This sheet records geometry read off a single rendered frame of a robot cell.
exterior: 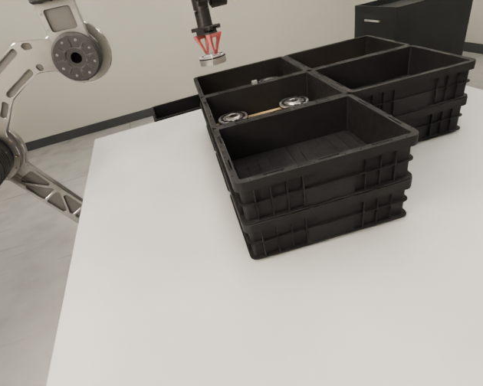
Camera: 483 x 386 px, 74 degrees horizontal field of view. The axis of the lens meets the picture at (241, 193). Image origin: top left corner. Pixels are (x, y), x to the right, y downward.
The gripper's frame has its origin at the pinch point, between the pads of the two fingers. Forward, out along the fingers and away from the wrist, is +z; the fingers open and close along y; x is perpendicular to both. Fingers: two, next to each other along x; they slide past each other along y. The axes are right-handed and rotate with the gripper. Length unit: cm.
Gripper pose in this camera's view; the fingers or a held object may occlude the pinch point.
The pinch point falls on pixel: (211, 51)
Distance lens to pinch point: 136.7
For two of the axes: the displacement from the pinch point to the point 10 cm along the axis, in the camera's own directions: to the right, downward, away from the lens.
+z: 2.0, 8.3, 5.2
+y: -7.4, -2.2, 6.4
